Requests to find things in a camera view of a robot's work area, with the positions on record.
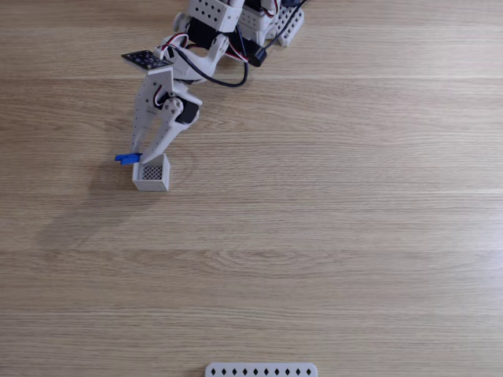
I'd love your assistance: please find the black camera circuit board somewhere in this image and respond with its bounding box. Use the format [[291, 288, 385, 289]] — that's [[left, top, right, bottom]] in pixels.
[[120, 49, 176, 73]]

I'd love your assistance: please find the blue clothes peg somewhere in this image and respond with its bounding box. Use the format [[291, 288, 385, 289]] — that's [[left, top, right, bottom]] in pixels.
[[114, 152, 142, 167]]

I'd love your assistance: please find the black cable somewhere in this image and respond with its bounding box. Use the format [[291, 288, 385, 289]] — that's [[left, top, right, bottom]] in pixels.
[[167, 0, 311, 88]]

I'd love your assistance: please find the white perforated plate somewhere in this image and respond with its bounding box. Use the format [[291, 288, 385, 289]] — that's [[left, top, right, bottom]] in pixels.
[[204, 362, 318, 377]]

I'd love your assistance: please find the small white lattice crate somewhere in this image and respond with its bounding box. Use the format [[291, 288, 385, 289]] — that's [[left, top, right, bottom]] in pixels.
[[131, 153, 171, 192]]

